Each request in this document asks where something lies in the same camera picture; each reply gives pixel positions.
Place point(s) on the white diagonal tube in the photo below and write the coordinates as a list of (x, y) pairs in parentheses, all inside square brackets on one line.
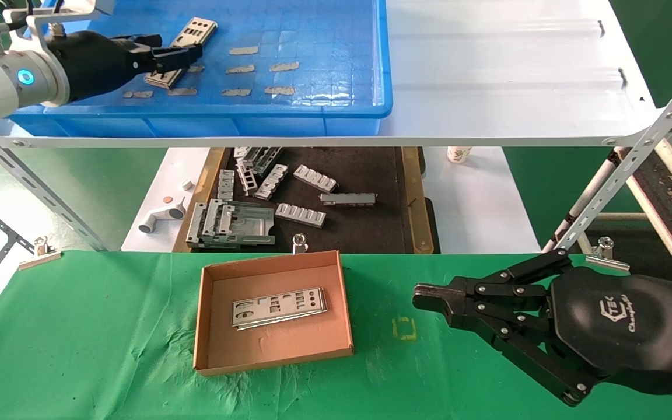
[(594, 179)]

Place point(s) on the cream horizontal tube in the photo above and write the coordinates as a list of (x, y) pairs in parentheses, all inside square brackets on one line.
[(633, 217)]

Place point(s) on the white plastic pipe fitting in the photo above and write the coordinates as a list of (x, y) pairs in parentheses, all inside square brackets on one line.
[(164, 214)]

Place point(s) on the long dark metal bar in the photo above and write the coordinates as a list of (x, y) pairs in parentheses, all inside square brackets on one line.
[(347, 199)]

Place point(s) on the shallow brown cardboard box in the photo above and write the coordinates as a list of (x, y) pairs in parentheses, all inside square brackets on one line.
[(289, 344)]

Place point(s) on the large grey metal plate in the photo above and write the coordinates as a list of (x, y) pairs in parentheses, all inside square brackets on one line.
[(254, 224)]

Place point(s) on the slotted grey metal bracket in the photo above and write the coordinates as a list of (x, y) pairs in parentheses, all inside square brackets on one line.
[(272, 182), (300, 214), (315, 179), (226, 185)]

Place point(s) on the narrow grey metal strip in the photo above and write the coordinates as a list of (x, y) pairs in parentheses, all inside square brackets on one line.
[(197, 220)]

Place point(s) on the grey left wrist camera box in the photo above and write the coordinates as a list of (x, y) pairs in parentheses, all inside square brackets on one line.
[(88, 6)]

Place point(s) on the ladder shaped metal bracket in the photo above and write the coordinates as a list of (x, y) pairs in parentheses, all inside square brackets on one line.
[(247, 175)]

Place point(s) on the small white cap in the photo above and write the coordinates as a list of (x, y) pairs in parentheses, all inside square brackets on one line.
[(187, 185)]

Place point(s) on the green table cloth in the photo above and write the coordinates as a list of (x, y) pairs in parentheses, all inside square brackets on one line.
[(382, 291)]

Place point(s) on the white metal shelf board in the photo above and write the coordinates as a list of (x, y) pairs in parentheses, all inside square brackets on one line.
[(487, 58)]

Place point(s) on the blue plastic tray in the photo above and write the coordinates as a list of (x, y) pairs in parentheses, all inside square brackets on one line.
[(324, 35)]

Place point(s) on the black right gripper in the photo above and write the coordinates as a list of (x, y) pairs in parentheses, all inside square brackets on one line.
[(622, 326)]

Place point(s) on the folded grey metal bracket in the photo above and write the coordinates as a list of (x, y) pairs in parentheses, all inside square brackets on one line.
[(219, 214)]

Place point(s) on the perforated dark metal bracket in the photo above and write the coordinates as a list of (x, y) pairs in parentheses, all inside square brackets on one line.
[(265, 157)]

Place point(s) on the printed paper cup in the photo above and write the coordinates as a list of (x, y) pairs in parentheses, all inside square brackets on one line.
[(458, 154)]

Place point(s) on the silver left camera bracket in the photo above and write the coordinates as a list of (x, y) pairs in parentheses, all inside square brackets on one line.
[(41, 22)]

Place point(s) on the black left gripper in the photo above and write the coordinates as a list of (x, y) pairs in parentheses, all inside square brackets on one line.
[(97, 61)]

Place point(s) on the grey tape piece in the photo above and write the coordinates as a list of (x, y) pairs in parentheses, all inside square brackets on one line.
[(284, 66), (240, 69), (279, 90), (182, 91), (139, 94), (244, 51), (236, 92), (198, 69)]

